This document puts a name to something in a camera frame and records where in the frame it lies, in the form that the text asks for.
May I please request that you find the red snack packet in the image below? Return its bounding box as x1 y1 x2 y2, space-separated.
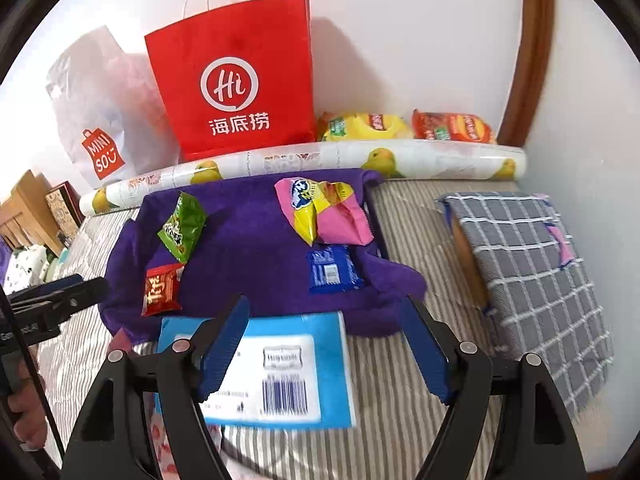
141 262 186 317

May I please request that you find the purple towel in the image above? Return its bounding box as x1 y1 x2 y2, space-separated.
99 167 428 343

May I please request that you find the orange chips bag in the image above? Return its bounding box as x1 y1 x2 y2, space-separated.
411 109 497 145

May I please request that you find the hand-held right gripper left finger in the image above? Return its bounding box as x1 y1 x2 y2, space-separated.
60 294 251 480

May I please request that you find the blue tissue pack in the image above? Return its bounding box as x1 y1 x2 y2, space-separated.
152 311 357 429

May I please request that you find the wooden headboard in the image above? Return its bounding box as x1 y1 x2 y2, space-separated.
0 170 66 261

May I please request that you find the white and pink printed packet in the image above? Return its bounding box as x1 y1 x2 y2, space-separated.
145 400 223 480

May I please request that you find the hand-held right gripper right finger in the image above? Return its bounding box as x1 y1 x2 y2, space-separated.
397 296 588 480

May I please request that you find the white plastic shopping bag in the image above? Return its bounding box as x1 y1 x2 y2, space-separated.
46 25 181 188

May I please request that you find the red paper shopping bag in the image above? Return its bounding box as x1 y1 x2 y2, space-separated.
144 0 316 161

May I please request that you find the fruit-printed paper roll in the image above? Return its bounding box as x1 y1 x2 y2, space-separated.
79 140 529 217

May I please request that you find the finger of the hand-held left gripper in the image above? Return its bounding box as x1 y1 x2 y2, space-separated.
15 277 110 323
7 274 85 306

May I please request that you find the blue snack packet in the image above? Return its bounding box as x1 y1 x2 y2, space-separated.
306 244 366 295

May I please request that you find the grey checked folded cloth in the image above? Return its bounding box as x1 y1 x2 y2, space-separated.
436 191 615 415

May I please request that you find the pink and yellow snack packet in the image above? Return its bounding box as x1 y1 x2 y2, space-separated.
274 176 373 248

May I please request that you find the green snack packet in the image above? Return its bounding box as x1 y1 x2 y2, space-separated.
157 192 208 264

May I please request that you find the grey striped quilt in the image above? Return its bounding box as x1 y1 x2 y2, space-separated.
35 175 551 480

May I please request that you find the yellow chips bag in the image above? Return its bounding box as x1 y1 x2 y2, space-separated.
317 112 415 143

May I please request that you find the white dotted cloth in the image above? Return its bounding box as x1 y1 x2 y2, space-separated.
2 245 51 291

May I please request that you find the person's left hand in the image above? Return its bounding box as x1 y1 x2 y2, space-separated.
10 377 48 441

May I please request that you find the patterned hardcover book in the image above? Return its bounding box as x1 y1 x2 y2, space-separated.
45 181 87 248

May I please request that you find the brown wooden door frame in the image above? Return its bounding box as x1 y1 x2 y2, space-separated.
497 0 555 147

